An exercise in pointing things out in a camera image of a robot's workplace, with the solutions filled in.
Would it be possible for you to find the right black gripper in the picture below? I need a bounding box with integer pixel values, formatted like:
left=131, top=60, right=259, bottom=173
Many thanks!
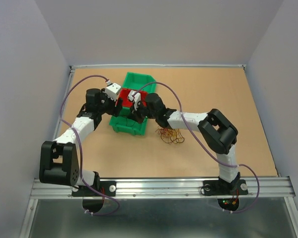
left=127, top=100, right=157, bottom=124

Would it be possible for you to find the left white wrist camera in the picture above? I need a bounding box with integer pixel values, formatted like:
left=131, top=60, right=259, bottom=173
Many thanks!
left=104, top=83, right=122, bottom=101

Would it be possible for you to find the red plastic bin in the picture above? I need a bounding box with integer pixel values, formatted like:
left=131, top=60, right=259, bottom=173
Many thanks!
left=119, top=88, right=148, bottom=115

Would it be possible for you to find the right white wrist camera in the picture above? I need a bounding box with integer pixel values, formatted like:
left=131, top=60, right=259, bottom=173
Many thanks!
left=127, top=90, right=141, bottom=111

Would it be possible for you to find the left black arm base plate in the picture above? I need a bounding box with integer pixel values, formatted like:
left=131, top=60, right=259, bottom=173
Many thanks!
left=71, top=180, right=117, bottom=197

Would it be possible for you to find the far green plastic bin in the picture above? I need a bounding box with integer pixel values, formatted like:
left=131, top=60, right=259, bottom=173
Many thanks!
left=122, top=72, right=156, bottom=93

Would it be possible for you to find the aluminium front mounting rail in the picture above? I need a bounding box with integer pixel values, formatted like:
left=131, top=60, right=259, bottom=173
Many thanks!
left=30, top=177, right=296, bottom=200

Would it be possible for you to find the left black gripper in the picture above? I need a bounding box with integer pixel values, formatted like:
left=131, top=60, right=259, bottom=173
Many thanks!
left=97, top=88, right=123, bottom=118

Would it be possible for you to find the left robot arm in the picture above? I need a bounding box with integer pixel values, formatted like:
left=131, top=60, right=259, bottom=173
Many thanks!
left=39, top=83, right=123, bottom=195

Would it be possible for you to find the tangled red yellow cable bundle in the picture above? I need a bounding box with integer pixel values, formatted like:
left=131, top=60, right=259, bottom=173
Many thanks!
left=155, top=126, right=186, bottom=146

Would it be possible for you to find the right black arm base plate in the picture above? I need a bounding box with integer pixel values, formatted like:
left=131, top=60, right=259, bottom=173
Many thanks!
left=200, top=179, right=249, bottom=196

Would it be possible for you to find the near green plastic bin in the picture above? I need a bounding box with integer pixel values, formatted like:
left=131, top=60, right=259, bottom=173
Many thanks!
left=109, top=116, right=147, bottom=136

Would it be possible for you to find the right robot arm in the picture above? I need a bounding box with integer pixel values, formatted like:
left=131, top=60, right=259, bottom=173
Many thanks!
left=128, top=91, right=240, bottom=193

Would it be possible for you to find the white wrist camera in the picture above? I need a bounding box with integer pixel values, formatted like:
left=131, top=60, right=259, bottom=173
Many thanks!
left=104, top=83, right=122, bottom=101
left=127, top=90, right=141, bottom=111

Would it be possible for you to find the green plastic bin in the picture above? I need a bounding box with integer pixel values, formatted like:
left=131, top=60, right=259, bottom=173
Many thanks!
left=122, top=72, right=156, bottom=93
left=109, top=116, right=147, bottom=136

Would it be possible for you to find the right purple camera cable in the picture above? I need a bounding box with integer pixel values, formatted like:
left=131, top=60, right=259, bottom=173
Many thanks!
left=133, top=81, right=261, bottom=214

